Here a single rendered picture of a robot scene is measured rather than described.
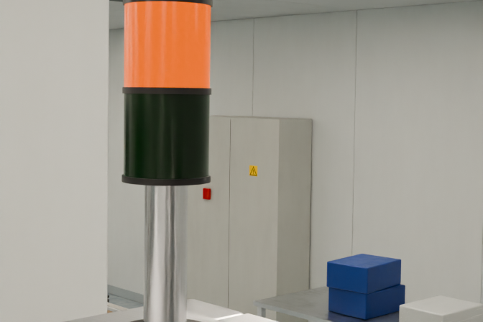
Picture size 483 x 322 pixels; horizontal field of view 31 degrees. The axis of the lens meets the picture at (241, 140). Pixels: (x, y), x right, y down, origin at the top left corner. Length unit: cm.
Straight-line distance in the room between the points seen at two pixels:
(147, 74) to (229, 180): 729
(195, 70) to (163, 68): 2
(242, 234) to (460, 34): 254
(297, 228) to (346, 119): 102
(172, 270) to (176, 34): 13
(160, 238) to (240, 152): 715
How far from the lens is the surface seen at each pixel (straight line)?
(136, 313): 61
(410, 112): 696
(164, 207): 50
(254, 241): 760
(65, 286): 217
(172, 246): 50
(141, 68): 49
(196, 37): 49
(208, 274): 810
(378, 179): 717
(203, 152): 49
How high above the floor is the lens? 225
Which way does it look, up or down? 3 degrees down
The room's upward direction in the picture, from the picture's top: 1 degrees clockwise
